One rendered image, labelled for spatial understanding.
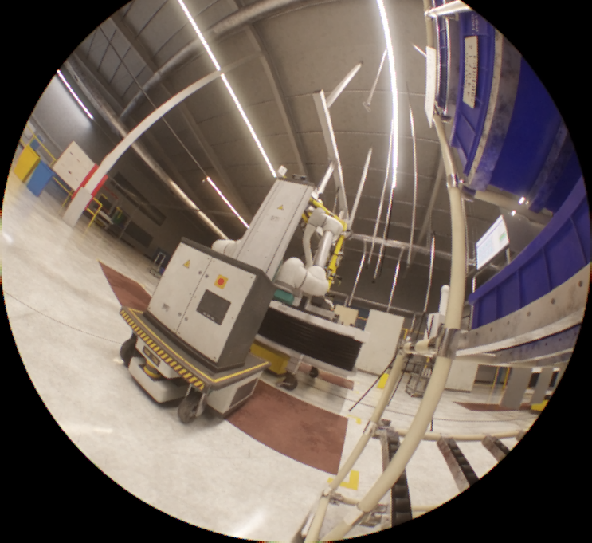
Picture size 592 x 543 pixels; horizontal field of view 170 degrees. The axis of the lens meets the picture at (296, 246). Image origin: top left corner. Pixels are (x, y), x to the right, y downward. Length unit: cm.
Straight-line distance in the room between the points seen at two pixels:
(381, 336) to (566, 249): 663
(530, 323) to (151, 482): 87
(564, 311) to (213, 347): 99
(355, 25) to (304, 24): 212
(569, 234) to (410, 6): 953
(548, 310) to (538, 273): 16
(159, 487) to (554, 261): 98
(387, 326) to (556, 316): 672
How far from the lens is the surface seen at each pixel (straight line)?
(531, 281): 40
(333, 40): 1004
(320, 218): 180
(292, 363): 212
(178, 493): 79
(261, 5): 807
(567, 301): 22
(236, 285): 92
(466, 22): 62
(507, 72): 44
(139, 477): 79
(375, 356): 680
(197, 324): 98
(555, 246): 37
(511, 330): 28
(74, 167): 870
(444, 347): 33
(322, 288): 150
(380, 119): 1048
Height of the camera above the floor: 66
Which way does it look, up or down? 22 degrees up
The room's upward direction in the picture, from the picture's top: 24 degrees clockwise
